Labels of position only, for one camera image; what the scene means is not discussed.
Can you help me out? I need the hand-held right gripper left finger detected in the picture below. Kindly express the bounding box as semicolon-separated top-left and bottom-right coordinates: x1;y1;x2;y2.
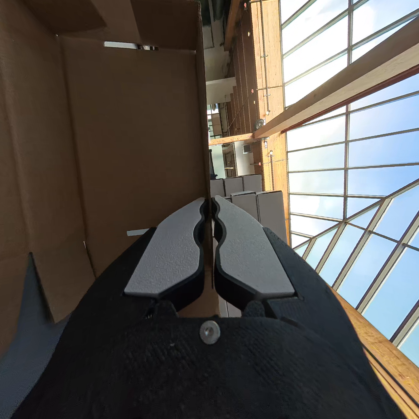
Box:
124;197;205;311

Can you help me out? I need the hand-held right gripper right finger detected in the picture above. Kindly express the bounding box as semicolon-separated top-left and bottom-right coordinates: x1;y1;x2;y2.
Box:
212;195;295;310

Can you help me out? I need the brown cardboard box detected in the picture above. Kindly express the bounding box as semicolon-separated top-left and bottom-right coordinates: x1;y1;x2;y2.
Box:
0;0;220;357

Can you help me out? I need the stack of white boxes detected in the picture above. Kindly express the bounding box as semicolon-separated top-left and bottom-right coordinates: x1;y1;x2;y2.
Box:
209;174;289;249

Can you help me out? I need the glass skylight window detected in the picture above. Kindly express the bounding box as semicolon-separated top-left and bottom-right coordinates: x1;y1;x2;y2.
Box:
280;0;419;357

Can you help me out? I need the wooden ceiling beam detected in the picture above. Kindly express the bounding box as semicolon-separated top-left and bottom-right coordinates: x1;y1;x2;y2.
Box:
254;20;419;139

